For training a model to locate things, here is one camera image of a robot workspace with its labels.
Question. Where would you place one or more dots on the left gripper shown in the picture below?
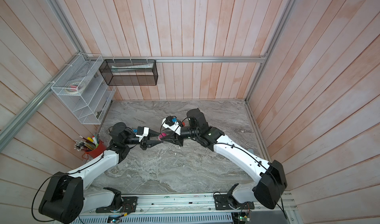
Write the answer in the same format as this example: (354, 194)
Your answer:
(147, 143)

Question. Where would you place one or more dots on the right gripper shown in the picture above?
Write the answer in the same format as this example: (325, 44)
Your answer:
(179, 141)

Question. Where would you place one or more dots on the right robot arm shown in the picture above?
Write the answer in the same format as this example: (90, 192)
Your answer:
(269, 180)

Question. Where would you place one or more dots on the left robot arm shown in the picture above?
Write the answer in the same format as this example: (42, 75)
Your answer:
(65, 198)

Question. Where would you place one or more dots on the red pencil cup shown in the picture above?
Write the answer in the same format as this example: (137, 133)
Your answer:
(98, 151)

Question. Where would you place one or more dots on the bundle of pencils and pens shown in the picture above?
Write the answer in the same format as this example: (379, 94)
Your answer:
(86, 144)

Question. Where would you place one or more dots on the tape roll on shelf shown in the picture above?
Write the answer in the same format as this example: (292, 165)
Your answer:
(74, 88)

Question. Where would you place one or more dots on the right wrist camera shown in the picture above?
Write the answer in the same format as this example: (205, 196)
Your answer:
(172, 123)

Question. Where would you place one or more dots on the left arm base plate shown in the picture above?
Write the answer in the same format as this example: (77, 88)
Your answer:
(120, 205)

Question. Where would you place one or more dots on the black mesh wall basket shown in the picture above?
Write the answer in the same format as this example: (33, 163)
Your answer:
(129, 72)

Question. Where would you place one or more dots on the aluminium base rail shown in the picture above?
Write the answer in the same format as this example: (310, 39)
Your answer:
(174, 203)

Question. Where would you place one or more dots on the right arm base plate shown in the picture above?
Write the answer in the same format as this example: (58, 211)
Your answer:
(227, 202)

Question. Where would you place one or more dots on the white wire shelf rack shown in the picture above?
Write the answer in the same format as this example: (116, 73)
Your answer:
(91, 105)

